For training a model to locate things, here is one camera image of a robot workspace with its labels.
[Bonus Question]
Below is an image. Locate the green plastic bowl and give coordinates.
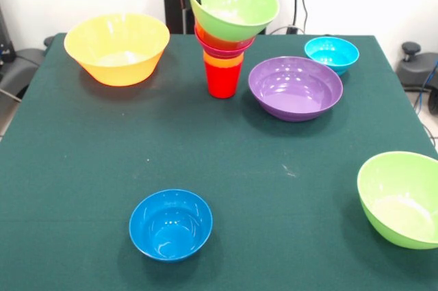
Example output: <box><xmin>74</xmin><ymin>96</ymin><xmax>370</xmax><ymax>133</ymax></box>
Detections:
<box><xmin>188</xmin><ymin>0</ymin><xmax>281</xmax><ymax>42</ymax></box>
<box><xmin>357</xmin><ymin>151</ymin><xmax>438</xmax><ymax>251</ymax></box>

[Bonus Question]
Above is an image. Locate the red-orange plastic bowl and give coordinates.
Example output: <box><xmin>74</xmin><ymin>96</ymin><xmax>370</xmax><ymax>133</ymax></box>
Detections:
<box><xmin>194</xmin><ymin>20</ymin><xmax>256</xmax><ymax>51</ymax></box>

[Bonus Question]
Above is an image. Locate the pink plastic bowl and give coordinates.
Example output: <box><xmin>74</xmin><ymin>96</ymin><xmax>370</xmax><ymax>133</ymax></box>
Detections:
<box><xmin>194</xmin><ymin>29</ymin><xmax>256</xmax><ymax>59</ymax></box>

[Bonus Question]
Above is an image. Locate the orange plastic cup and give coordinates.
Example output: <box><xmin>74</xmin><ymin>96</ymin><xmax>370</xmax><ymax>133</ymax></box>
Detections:
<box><xmin>203</xmin><ymin>50</ymin><xmax>245</xmax><ymax>69</ymax></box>

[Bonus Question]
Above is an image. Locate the red plastic cup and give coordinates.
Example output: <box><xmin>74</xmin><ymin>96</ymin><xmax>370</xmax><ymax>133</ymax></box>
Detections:
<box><xmin>204</xmin><ymin>63</ymin><xmax>244</xmax><ymax>99</ymax></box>

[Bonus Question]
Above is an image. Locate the large orange plastic bowl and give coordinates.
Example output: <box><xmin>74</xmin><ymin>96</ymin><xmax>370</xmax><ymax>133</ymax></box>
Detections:
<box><xmin>64</xmin><ymin>12</ymin><xmax>170</xmax><ymax>87</ymax></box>

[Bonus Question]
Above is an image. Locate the purple plastic bowl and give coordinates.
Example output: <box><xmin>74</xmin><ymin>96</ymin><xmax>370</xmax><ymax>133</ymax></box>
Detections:
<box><xmin>248</xmin><ymin>56</ymin><xmax>344</xmax><ymax>123</ymax></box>

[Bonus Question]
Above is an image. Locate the cyan plastic bowl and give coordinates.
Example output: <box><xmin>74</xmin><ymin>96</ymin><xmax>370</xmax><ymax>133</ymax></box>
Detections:
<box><xmin>304</xmin><ymin>36</ymin><xmax>361</xmax><ymax>77</ymax></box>

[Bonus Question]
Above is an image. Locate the blue plastic bowl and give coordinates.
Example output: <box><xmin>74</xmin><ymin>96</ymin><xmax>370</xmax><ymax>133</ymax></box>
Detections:
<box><xmin>128</xmin><ymin>188</ymin><xmax>214</xmax><ymax>264</ymax></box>

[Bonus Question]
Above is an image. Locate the dark green tablecloth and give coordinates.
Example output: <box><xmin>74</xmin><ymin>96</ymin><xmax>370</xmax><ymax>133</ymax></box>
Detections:
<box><xmin>0</xmin><ymin>33</ymin><xmax>438</xmax><ymax>291</ymax></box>

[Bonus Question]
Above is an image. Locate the black pedestal foot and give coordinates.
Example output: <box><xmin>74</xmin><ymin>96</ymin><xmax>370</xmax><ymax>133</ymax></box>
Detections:
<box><xmin>0</xmin><ymin>36</ymin><xmax>55</xmax><ymax>100</ymax></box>
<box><xmin>396</xmin><ymin>41</ymin><xmax>438</xmax><ymax>116</ymax></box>

